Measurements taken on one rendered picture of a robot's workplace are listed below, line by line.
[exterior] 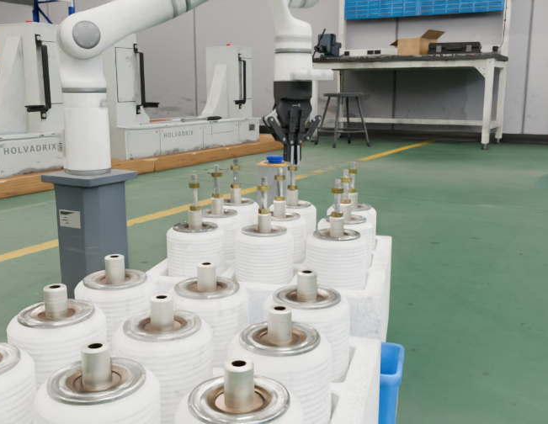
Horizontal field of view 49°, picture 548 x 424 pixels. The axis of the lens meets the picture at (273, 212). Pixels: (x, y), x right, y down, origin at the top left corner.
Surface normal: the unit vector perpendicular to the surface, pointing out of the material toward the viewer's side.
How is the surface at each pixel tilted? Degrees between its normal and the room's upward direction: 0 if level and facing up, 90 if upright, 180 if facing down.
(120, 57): 90
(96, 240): 88
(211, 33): 90
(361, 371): 0
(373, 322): 90
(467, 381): 0
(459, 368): 0
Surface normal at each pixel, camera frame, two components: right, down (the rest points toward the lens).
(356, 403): 0.00, -0.98
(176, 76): -0.49, 0.17
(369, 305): -0.22, 0.19
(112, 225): 0.87, 0.10
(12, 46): -0.46, -0.19
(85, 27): 0.44, 0.06
